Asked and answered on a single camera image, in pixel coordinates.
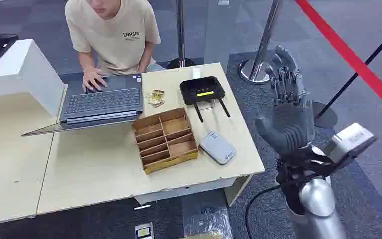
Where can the red barrier belt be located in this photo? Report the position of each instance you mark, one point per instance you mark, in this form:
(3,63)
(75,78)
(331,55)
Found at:
(352,57)

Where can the black router with antennas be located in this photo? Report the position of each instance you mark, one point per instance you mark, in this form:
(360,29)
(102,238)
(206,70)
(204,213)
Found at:
(201,89)

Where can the white display stand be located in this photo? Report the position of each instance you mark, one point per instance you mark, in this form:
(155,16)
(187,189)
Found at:
(19,74)

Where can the chrome stanchion with dark base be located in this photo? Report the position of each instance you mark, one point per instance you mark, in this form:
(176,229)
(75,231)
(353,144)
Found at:
(180,33)

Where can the white floor strip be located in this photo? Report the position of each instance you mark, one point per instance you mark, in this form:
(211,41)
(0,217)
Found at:
(142,207)

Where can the grey open laptop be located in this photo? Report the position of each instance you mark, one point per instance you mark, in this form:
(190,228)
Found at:
(102,104)

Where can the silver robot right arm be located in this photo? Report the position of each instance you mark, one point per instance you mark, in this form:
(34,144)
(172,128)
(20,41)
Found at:
(316,198)

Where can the plastic wrapped floor panel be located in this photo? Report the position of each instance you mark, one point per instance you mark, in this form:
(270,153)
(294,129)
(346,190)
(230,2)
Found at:
(207,222)

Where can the white desk frame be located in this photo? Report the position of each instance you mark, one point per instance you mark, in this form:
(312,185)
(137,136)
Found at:
(184,190)

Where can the person's right hand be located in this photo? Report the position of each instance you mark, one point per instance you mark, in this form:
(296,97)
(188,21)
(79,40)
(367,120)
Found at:
(92,79)

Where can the small white desk object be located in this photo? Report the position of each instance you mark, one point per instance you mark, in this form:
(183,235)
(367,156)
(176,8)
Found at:
(196,72)

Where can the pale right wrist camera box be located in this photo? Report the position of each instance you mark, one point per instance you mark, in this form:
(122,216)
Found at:
(350,140)

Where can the black stanchion with round base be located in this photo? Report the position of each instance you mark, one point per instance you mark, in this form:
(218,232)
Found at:
(326,115)

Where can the person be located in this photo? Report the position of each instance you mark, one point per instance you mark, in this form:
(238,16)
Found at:
(118,36)

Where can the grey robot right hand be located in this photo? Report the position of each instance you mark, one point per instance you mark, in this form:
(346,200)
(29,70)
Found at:
(291,127)

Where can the white card reader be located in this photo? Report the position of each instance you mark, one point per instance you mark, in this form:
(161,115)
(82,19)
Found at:
(217,148)

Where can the wooden compartment card box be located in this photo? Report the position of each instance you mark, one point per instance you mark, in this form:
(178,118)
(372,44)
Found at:
(164,140)

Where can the floor power socket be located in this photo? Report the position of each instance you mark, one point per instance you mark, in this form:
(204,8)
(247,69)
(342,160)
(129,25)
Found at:
(144,231)

